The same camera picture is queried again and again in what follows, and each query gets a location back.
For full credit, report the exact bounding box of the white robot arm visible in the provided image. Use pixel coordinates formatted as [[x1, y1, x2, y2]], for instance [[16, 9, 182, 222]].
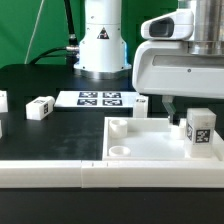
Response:
[[74, 0, 224, 115]]

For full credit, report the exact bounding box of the white front obstacle bar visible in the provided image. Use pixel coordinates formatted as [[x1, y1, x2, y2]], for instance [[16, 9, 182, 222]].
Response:
[[0, 160, 224, 188]]

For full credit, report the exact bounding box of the black thick cable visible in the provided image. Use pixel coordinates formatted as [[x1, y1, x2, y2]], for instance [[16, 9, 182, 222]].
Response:
[[28, 0, 81, 65]]

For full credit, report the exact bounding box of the white marker plate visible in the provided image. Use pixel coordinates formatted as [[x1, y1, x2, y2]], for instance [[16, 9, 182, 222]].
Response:
[[55, 91, 138, 108]]

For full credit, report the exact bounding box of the white square tabletop part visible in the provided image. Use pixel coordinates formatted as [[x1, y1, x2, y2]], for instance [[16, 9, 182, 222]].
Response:
[[102, 117, 224, 161]]

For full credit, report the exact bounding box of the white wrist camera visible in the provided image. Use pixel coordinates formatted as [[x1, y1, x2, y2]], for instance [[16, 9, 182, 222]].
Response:
[[141, 9, 194, 40]]

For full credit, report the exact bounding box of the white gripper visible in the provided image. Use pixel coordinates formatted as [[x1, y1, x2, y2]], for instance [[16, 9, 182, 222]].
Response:
[[132, 41, 224, 126]]

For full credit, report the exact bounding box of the thin white cable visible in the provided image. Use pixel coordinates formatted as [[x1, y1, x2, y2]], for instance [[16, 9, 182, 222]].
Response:
[[24, 0, 45, 65]]

